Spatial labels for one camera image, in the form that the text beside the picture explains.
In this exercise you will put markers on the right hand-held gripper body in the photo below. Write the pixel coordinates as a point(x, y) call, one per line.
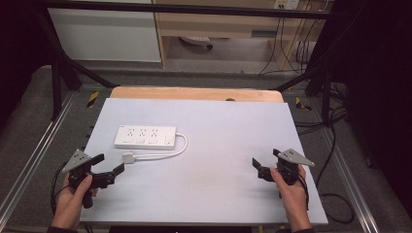
point(288, 171)

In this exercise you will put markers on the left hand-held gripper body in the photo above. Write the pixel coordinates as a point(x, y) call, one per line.
point(81, 170)

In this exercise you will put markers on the person's right hand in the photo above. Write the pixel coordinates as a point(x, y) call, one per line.
point(294, 200)

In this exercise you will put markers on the person's left hand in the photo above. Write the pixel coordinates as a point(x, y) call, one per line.
point(69, 207)

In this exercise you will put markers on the white plug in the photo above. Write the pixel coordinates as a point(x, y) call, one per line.
point(128, 158)

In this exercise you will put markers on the white power strip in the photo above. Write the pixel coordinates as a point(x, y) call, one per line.
point(145, 137)

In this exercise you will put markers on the black metal stand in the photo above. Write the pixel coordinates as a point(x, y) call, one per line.
point(56, 81)
point(325, 93)

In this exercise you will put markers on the wooden board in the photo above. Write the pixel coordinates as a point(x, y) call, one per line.
point(194, 94)

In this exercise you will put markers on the white cabinet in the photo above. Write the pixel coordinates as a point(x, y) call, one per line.
point(103, 35)

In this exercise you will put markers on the grey chair base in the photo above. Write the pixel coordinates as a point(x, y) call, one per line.
point(197, 41)

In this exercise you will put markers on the aluminium floor rail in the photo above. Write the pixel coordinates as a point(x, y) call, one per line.
point(353, 181)
point(39, 149)

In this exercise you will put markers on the white wall outlet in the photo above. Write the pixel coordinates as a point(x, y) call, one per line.
point(285, 4)

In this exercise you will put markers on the black metal frame bar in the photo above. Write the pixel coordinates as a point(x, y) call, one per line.
point(194, 9)

